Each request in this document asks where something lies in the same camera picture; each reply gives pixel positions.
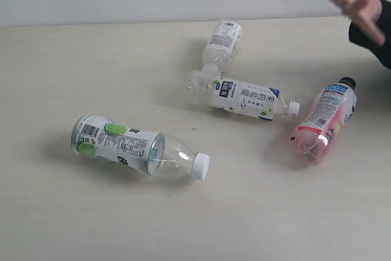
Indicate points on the jasmine tea bottle white cap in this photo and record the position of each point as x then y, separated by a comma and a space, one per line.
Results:
239, 97

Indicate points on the milky white drink bottle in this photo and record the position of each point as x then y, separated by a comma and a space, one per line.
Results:
221, 47

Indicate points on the pink drink bottle black cap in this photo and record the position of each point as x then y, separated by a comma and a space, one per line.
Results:
316, 135

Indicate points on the green lime label clear bottle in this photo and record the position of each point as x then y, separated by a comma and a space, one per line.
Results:
148, 152

